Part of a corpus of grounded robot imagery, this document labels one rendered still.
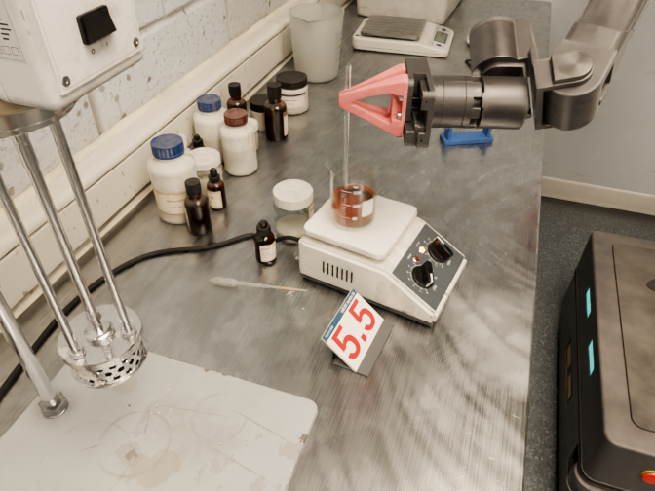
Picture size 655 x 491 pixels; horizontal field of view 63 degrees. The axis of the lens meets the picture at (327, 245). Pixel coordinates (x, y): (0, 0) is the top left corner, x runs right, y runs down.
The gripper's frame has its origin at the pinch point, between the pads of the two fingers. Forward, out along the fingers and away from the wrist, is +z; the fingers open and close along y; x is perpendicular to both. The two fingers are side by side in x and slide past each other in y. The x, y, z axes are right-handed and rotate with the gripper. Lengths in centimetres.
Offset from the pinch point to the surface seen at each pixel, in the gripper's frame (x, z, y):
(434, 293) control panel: 22.1, -11.9, 8.3
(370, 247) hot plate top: 16.9, -3.6, 5.8
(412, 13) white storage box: 23, -19, -111
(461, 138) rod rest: 25, -23, -38
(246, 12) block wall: 11, 23, -68
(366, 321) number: 24.0, -3.4, 11.6
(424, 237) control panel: 19.6, -11.1, 0.0
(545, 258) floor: 101, -73, -91
